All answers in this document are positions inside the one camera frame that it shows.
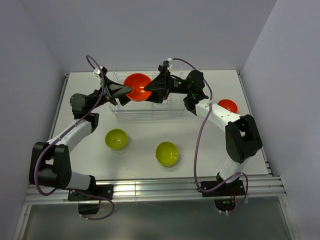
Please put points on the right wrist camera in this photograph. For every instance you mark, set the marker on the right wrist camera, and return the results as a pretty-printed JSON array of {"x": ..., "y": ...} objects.
[{"x": 167, "y": 63}]

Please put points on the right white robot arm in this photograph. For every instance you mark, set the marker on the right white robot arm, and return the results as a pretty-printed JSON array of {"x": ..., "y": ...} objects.
[{"x": 242, "y": 138}]

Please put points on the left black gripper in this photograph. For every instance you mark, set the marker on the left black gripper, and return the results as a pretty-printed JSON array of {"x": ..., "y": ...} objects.
[{"x": 111, "y": 89}]

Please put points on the aluminium mounting rail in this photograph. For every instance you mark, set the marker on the aluminium mounting rail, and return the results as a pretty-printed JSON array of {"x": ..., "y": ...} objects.
[{"x": 166, "y": 189}]

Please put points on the orange bowl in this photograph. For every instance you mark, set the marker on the orange bowl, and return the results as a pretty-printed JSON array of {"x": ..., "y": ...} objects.
[
  {"x": 137, "y": 81},
  {"x": 229, "y": 105}
]

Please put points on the green bowl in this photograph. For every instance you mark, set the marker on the green bowl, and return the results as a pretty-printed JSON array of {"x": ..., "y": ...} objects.
[
  {"x": 116, "y": 139},
  {"x": 167, "y": 154}
]

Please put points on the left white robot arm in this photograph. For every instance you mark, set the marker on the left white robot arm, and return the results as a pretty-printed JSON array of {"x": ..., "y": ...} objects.
[{"x": 50, "y": 167}]

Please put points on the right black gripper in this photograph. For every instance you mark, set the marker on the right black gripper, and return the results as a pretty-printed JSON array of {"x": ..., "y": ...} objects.
[{"x": 162, "y": 81}]

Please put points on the wire dish rack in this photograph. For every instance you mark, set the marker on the wire dish rack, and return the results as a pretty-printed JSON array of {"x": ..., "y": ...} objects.
[{"x": 171, "y": 108}]

